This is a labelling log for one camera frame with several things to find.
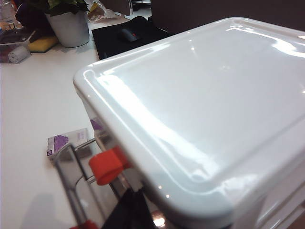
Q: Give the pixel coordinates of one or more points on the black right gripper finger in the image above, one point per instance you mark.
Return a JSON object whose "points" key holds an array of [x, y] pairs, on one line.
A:
{"points": [[128, 210]]}

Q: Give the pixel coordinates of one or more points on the napkin pack purple print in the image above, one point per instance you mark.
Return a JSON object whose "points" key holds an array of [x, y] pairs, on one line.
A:
{"points": [[59, 143]]}

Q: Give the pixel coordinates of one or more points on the black mouse pad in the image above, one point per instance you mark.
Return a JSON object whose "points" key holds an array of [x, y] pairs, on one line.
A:
{"points": [[107, 40]]}

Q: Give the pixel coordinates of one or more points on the black computer mouse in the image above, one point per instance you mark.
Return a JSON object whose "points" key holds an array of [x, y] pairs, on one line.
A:
{"points": [[127, 35]]}

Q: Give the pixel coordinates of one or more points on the yellow sponge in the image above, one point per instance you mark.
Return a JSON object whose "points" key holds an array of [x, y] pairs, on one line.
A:
{"points": [[40, 44]]}

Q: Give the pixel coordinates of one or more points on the white plant pot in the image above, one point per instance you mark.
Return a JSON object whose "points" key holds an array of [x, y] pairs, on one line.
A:
{"points": [[69, 31]]}

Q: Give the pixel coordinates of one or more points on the crumpled plastic bag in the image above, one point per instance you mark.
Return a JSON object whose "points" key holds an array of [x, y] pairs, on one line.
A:
{"points": [[100, 14]]}

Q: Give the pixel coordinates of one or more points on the green potted plant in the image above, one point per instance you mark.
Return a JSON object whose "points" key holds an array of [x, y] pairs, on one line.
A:
{"points": [[59, 6]]}

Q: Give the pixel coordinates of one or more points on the grey desk partition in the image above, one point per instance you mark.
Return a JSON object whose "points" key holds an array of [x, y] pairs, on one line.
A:
{"points": [[214, 9]]}

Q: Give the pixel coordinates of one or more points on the white plastic drawer cabinet frame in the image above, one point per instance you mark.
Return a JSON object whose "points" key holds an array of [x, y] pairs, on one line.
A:
{"points": [[190, 95]]}

